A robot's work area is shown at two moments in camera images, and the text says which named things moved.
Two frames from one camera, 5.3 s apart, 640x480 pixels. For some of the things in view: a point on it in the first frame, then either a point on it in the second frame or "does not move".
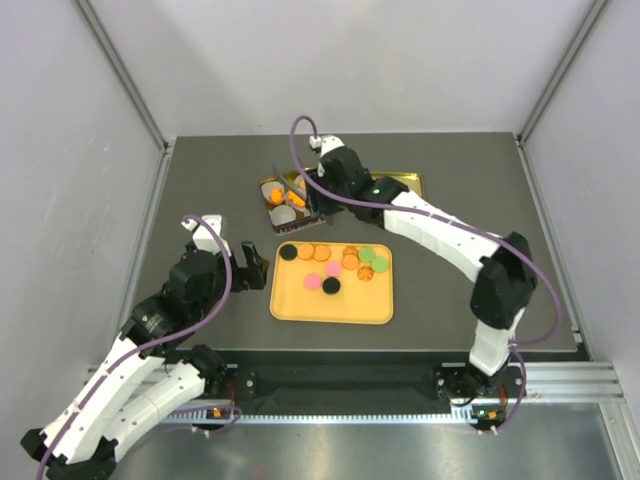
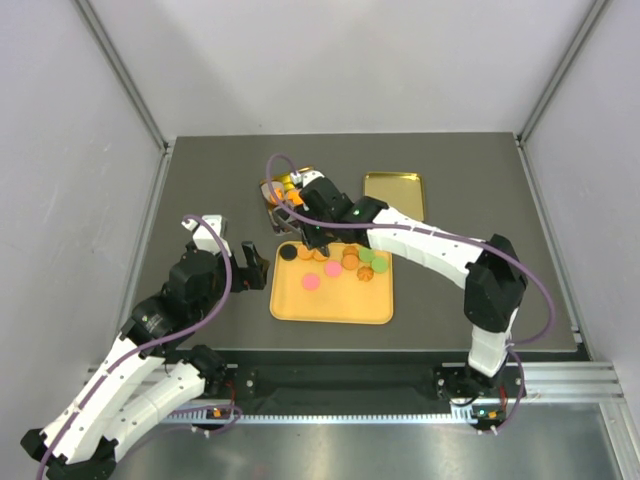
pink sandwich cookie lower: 312,282 does not move
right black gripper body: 324,203 to 318,237
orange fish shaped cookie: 296,199 does not move
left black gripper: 252,276 does not move
